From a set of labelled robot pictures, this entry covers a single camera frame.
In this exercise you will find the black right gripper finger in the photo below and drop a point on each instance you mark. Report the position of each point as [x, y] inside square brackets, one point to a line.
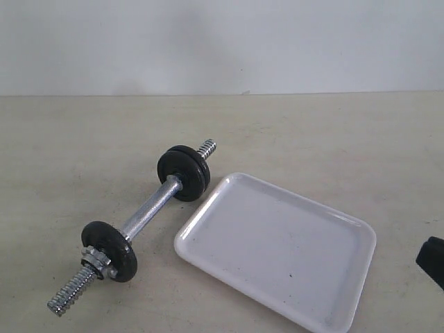
[430, 259]

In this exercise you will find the chrome dumbbell bar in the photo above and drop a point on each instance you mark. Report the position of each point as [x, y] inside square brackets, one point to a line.
[77, 285]

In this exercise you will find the black weight plate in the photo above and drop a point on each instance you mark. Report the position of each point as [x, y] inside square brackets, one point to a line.
[198, 158]
[104, 237]
[186, 170]

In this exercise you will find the white rectangular plastic tray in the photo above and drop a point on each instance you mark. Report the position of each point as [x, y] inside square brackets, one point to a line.
[304, 260]

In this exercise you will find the chrome spin-lock collar nut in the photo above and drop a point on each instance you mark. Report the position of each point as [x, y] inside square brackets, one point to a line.
[98, 261]

